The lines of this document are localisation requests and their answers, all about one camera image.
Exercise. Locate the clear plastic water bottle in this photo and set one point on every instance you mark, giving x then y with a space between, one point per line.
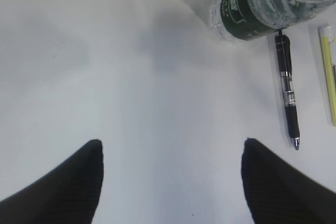
252 19

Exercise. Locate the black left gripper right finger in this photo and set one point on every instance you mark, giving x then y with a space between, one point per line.
276 192

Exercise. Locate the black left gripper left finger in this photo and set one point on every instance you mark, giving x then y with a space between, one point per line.
70 193

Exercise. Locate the black pen left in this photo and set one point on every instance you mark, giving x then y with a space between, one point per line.
282 44

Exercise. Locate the yellow utility knife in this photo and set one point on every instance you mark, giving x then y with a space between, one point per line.
326 37

